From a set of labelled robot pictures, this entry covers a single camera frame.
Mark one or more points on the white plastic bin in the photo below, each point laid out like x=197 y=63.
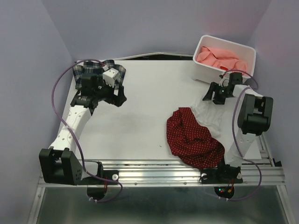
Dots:
x=209 y=74

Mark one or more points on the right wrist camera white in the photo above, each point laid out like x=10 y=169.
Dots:
x=224 y=80

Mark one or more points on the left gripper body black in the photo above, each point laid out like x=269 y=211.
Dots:
x=105 y=92

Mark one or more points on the pink skirt in bin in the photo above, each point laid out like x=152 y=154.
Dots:
x=221 y=58

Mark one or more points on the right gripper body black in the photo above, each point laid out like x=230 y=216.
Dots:
x=223 y=90

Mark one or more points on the aluminium rail frame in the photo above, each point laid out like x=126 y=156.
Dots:
x=170 y=172

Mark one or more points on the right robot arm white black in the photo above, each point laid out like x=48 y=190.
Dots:
x=251 y=117

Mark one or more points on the plaid folded skirt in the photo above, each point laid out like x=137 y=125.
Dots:
x=97 y=68

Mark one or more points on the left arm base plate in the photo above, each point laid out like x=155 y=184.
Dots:
x=104 y=174

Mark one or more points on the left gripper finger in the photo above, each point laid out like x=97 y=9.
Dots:
x=118 y=91
x=119 y=100

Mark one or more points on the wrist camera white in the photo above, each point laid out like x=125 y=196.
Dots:
x=224 y=80
x=110 y=77

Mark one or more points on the red polka dot skirt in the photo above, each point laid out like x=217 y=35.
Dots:
x=192 y=132

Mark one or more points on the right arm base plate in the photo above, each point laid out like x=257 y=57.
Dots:
x=215 y=176

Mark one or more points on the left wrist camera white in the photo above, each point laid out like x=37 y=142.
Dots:
x=110 y=77

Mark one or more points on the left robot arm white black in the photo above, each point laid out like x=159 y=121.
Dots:
x=59 y=163

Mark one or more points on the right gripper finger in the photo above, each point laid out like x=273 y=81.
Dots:
x=210 y=92
x=219 y=98

